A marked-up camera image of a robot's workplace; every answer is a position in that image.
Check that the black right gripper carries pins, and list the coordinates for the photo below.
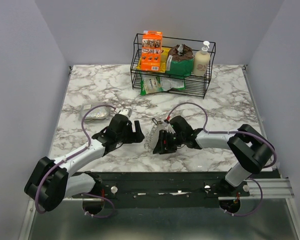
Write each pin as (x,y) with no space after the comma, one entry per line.
(167,148)

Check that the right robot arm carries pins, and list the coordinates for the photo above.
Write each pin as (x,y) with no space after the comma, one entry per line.
(251,150)

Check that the green white snack bag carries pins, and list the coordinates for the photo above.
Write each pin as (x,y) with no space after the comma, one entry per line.
(153,84)

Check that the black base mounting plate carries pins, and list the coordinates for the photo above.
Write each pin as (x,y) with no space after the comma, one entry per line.
(150,190)

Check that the yellow snack bag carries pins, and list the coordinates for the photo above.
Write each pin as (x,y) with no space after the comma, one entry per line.
(162,60)

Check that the steel key organizer red handle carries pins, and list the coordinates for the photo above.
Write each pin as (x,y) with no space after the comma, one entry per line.
(152,137)

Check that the cream lotion pump bottle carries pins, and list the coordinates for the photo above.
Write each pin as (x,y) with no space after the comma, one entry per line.
(201,60)

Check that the aluminium rail frame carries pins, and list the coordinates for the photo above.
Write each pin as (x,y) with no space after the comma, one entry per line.
(265,214)

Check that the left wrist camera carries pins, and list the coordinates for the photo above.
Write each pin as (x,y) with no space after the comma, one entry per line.
(125,112)

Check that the silver glitter pouch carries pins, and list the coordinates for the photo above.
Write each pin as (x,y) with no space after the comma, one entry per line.
(96,114)

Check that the black key tag with keys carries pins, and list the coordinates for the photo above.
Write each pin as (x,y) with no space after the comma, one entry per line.
(157,121)

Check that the orange product box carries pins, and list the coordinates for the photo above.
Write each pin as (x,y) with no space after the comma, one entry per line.
(151,39)

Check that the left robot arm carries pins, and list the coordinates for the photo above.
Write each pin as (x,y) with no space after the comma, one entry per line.
(48,183)

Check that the green brown bag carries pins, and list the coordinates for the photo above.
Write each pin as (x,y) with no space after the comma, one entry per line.
(180,61)

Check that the black wire shelf rack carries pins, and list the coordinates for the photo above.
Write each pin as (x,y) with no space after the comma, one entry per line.
(190,85)

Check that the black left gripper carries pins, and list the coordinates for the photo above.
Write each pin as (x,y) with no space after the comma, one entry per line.
(134,137)

